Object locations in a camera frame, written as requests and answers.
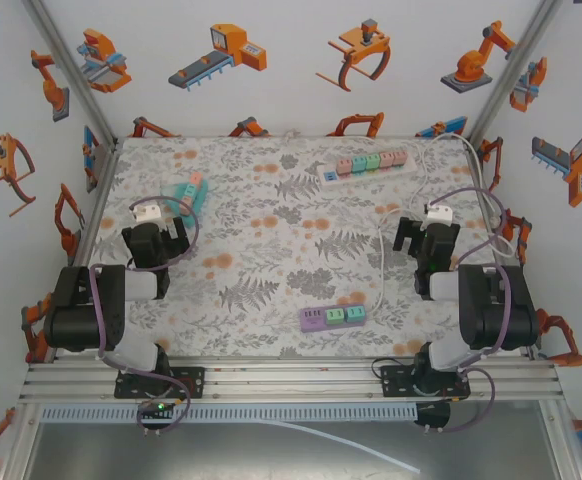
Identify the teal triangular power strip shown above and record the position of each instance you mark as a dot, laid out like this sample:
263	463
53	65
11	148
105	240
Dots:
171	192

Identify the salmon plug cube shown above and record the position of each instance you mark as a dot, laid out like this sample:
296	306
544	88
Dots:
196	179

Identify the white power strip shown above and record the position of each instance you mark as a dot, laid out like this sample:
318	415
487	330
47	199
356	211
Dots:
371	174

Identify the pink plug cube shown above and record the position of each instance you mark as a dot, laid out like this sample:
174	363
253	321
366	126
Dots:
386	160
186	201
400	158
344	166

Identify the purple power strip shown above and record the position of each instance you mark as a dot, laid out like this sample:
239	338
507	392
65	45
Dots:
311	320

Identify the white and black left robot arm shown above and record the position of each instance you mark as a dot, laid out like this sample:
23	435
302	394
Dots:
86	310

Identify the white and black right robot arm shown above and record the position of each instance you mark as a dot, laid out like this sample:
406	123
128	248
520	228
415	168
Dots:
496	310

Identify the floral table mat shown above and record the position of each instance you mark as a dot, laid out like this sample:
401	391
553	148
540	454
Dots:
271	240

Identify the circuit board with green light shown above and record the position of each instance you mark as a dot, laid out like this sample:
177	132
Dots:
158	407

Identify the black round controller housing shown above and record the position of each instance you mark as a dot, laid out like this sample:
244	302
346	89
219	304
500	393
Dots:
433	415

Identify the steel base panel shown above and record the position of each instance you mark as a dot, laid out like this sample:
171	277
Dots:
221	450

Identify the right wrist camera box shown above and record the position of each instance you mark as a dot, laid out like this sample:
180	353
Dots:
438	214

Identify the aluminium side rail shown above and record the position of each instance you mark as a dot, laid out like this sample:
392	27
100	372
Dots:
483	175
82	250

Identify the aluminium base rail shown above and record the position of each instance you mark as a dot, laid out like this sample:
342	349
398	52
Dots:
296	380

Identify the aluminium corner post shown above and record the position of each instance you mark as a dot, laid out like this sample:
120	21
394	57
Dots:
512	75
73	75

